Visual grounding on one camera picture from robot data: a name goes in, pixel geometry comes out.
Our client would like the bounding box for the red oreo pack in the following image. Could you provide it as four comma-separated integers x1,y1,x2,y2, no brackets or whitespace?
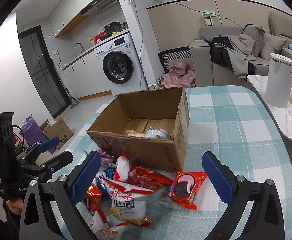
166,171,208,210
83,183,102,213

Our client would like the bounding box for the white cylindrical bin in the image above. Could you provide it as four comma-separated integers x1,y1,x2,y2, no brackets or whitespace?
265,53,292,108

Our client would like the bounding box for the small white red packet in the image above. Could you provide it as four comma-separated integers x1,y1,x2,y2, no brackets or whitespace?
113,155,130,182

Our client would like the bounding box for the teal plaid tablecloth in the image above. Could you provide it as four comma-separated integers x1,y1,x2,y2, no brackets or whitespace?
54,86,292,239

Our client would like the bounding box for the wall power strip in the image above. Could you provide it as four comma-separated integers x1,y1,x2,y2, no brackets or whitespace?
202,10,216,26

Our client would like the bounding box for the beige bread pack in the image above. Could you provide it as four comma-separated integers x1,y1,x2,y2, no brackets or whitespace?
124,129,144,138

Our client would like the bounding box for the grey cushion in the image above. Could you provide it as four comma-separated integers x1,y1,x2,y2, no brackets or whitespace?
259,33,287,61

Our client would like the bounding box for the black white patterned chair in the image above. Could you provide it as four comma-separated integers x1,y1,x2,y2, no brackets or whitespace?
158,47,191,72

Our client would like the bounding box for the person's left hand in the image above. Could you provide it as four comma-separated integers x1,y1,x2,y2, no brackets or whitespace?
6,197,23,216

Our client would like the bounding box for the white kitchen cabinet counter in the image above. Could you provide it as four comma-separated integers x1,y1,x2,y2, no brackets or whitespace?
62,49,112,100

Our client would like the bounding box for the purple silver snack bag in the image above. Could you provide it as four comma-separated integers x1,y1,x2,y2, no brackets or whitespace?
97,150,116,171

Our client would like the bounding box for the range hood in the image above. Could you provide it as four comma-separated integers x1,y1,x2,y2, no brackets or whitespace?
80,0,118,16

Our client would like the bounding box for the silver grey snack bag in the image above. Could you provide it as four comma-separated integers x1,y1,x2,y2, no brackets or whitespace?
144,124,170,140

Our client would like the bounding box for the white washing machine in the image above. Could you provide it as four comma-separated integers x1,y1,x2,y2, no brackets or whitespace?
94,32,149,96

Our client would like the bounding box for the pile of dark clothes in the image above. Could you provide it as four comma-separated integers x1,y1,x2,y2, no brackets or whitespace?
208,34,256,79

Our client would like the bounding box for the white noodle snack bag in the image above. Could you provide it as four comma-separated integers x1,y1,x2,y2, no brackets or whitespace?
100,177,153,227

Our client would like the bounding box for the dark glass door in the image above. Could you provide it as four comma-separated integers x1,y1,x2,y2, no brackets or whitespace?
18,25,71,118

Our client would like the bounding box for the blue snack pack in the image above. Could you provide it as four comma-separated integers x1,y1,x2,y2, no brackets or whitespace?
93,167,115,200

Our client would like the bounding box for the red crinkled snack bag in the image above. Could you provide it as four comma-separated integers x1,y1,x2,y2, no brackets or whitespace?
127,167,173,190

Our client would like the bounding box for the pink cloth pile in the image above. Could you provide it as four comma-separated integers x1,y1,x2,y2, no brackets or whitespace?
163,62,195,88

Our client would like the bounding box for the small cardboard box on floor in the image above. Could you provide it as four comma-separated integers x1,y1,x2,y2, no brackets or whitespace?
41,115,73,150

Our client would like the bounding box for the marble coffee table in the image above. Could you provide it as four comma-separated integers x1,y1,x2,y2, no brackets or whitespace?
247,75,292,164

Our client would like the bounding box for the brown SF cardboard box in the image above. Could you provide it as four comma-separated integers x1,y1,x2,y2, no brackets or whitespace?
86,87,189,172

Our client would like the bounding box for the white red-trim snack bag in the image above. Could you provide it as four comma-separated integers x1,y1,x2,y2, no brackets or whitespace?
89,209,128,240

